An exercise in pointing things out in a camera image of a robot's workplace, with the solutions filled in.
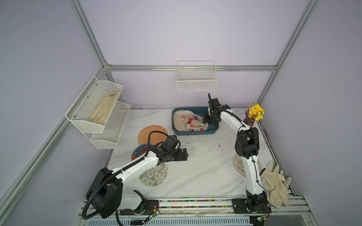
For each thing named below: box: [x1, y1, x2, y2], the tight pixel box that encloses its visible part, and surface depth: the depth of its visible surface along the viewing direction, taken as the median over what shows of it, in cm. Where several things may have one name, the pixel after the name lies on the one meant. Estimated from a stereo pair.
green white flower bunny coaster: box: [139, 161, 169, 187], surface depth 86 cm
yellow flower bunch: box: [246, 100, 265, 122], surface depth 88 cm
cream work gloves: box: [260, 161, 292, 210], surface depth 82 cm
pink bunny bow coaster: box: [173, 109, 193, 132], surface depth 113 cm
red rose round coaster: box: [184, 113, 209, 132], surface depth 110 cm
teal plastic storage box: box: [171, 106, 220, 136], surface depth 110 cm
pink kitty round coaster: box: [173, 110, 196, 118], surface depth 116 cm
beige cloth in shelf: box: [88, 90, 121, 126], surface depth 81 cm
